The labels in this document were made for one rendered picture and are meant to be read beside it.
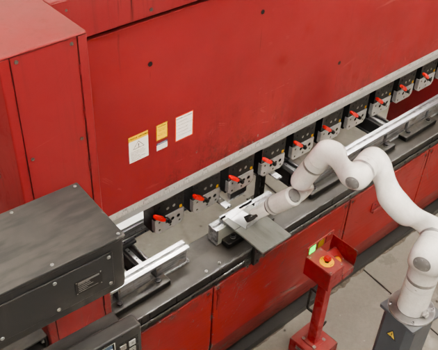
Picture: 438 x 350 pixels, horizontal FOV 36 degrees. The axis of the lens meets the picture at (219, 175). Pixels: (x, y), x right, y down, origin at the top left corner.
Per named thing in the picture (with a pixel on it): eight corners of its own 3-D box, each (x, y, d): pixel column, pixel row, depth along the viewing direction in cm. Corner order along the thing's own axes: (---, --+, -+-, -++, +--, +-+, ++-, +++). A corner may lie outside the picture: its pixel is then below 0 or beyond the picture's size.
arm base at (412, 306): (444, 313, 272) (457, 282, 260) (413, 334, 263) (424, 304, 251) (409, 283, 283) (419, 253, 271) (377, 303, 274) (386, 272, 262)
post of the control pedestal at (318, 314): (313, 344, 363) (328, 278, 329) (306, 339, 366) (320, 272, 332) (320, 339, 366) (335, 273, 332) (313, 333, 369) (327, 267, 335)
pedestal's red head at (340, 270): (327, 292, 322) (332, 267, 311) (302, 273, 331) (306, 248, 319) (352, 271, 333) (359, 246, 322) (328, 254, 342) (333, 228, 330)
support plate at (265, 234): (263, 254, 294) (263, 253, 293) (223, 221, 309) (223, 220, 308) (290, 236, 304) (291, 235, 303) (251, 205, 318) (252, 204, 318)
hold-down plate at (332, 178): (311, 199, 341) (311, 195, 339) (303, 194, 344) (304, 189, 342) (348, 176, 357) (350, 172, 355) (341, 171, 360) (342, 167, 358)
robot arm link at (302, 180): (326, 148, 271) (292, 188, 294) (299, 159, 261) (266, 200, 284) (339, 164, 268) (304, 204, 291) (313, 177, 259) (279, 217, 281)
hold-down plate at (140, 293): (114, 319, 277) (113, 314, 276) (106, 311, 281) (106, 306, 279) (171, 285, 293) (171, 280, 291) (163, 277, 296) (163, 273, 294)
